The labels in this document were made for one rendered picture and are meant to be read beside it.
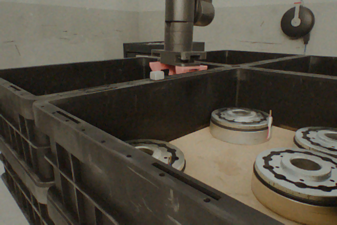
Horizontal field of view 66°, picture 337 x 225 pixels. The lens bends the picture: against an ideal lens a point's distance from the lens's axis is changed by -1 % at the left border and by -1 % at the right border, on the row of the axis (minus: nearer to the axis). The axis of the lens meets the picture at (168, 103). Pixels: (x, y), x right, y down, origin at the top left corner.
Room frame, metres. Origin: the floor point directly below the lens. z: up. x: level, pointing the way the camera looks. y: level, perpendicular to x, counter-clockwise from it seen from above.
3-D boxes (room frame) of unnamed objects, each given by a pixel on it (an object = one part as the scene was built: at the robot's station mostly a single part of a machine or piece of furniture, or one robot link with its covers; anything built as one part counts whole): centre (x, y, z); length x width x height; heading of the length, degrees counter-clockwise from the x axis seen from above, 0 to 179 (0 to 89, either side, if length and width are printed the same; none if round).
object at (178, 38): (0.54, -0.02, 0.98); 0.10 x 0.07 x 0.07; 39
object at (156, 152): (0.28, 0.03, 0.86); 0.05 x 0.05 x 0.01
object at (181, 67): (0.53, -0.03, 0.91); 0.07 x 0.07 x 0.09; 39
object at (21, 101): (0.51, 0.11, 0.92); 0.40 x 0.30 x 0.02; 134
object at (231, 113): (0.43, -0.12, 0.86); 0.05 x 0.05 x 0.01
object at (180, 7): (0.55, -0.03, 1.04); 0.07 x 0.06 x 0.07; 144
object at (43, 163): (0.51, 0.11, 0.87); 0.40 x 0.30 x 0.11; 134
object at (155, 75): (0.39, 0.02, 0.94); 0.02 x 0.01 x 0.01; 134
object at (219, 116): (0.43, -0.12, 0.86); 0.10 x 0.10 x 0.01
